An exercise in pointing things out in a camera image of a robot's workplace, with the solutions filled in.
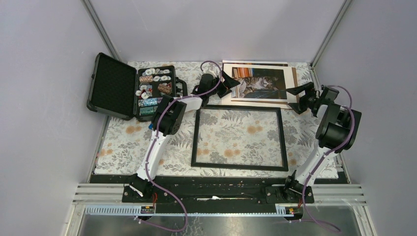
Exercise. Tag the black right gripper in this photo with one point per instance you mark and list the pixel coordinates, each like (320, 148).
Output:
(299, 107)

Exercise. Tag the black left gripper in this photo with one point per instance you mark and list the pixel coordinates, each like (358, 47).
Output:
(229, 83)

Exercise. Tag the white mat board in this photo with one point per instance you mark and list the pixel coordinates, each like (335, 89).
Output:
(257, 101)

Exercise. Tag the cat photo print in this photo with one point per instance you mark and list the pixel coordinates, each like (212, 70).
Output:
(259, 83)

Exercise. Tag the black picture frame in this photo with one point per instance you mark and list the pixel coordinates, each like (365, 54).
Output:
(194, 136)

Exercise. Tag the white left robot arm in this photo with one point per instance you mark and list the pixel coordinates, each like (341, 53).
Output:
(166, 123)

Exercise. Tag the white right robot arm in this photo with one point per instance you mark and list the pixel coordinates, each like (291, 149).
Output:
(336, 132)

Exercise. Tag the brown backing board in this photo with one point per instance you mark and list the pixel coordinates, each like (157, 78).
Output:
(294, 78)

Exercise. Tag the floral table cloth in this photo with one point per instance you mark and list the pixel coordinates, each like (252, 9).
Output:
(233, 136)

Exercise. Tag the black poker chip case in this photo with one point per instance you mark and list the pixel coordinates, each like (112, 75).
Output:
(122, 91)

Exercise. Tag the right aluminium corner post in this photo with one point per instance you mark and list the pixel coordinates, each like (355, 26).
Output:
(332, 29)

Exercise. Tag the aluminium corner post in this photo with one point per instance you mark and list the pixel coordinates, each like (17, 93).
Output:
(88, 5)
(332, 29)

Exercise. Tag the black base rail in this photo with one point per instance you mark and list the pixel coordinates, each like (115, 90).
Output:
(216, 195)

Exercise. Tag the left aluminium corner post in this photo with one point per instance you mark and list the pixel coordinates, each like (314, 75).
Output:
(88, 5)

